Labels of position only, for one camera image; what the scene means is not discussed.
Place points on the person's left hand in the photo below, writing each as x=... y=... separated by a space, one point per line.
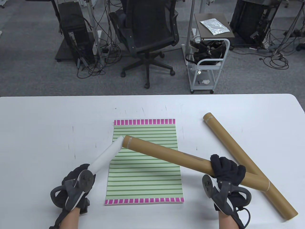
x=71 y=173

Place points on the black headset gear pile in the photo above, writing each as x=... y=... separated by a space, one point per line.
x=202 y=51

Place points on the black office chair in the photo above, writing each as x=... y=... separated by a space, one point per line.
x=147 y=23

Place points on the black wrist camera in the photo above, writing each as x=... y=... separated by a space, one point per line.
x=85 y=207

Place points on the person's left forearm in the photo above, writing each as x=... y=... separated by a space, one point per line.
x=69 y=220

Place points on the black computer tower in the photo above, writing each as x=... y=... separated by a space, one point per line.
x=73 y=28
x=250 y=21

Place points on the white crumpled paper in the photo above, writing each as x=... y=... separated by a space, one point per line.
x=205 y=82

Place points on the person's right hand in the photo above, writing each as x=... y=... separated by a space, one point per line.
x=228 y=169

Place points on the grey hand tracker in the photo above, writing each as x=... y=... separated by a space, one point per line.
x=208 y=184
x=84 y=179

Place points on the person's right forearm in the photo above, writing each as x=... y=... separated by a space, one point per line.
x=227 y=221

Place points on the brown cardboard mailing tube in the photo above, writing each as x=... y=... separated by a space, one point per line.
x=166 y=152
x=224 y=136

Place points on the brown side table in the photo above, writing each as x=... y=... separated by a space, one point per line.
x=202 y=31

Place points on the green striped mouse pad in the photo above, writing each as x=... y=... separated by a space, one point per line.
x=107 y=153
x=143 y=181

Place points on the dark grey floor plate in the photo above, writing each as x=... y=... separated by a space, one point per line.
x=63 y=51

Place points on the silver plastic bag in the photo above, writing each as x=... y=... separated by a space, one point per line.
x=214 y=26

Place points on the silver metal frame post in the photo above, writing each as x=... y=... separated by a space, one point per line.
x=191 y=14
x=92 y=16

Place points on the white rolling cart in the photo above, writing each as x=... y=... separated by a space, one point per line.
x=209 y=67

